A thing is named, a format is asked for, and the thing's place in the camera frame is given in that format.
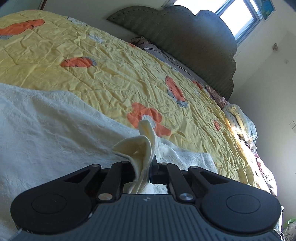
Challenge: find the bedroom window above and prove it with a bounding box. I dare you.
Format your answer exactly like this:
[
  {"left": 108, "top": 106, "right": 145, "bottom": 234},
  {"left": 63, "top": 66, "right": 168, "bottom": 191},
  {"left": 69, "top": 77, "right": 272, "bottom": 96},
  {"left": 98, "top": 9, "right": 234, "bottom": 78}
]
[{"left": 162, "top": 0, "right": 266, "bottom": 44}]

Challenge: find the folded white floral blanket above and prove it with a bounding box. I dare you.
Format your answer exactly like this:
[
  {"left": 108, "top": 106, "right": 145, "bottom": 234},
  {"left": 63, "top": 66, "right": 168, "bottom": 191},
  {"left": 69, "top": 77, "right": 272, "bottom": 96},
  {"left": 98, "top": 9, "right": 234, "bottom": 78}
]
[{"left": 222, "top": 104, "right": 258, "bottom": 141}]

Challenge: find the pink cloth by headboard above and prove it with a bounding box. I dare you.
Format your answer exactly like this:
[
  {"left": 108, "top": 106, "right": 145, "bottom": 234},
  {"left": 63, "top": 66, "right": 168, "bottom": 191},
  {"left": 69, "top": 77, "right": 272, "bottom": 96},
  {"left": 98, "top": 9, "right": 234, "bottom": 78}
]
[{"left": 206, "top": 85, "right": 230, "bottom": 109}]

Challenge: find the grey striped pillow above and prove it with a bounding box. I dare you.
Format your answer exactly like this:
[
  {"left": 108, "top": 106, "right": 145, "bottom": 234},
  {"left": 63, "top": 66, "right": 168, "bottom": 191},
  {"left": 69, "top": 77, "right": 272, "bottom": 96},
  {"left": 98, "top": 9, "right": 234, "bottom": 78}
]
[{"left": 131, "top": 37, "right": 209, "bottom": 87}]

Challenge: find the dark green padded headboard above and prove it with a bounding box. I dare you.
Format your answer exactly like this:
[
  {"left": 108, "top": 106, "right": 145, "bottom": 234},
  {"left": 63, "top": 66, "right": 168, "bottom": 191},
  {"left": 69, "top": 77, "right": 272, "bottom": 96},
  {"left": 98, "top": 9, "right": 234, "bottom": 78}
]
[{"left": 107, "top": 6, "right": 237, "bottom": 99}]

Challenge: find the yellow carrot print quilt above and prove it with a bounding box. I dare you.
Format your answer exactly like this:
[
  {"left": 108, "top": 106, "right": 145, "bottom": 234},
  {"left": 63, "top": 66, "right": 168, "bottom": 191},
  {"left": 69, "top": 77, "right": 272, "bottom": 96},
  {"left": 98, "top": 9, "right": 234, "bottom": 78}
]
[{"left": 1, "top": 10, "right": 259, "bottom": 187}]

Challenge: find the white wall power socket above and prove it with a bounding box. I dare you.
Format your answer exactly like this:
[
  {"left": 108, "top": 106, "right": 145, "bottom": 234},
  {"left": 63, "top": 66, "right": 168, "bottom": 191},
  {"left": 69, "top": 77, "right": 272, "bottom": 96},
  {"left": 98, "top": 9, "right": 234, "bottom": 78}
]
[{"left": 272, "top": 43, "right": 278, "bottom": 51}]

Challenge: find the framed wall picture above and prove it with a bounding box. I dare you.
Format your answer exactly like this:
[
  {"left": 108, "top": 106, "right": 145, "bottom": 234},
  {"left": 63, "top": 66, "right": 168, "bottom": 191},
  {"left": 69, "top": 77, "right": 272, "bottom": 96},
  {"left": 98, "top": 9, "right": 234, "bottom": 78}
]
[{"left": 259, "top": 0, "right": 275, "bottom": 20}]

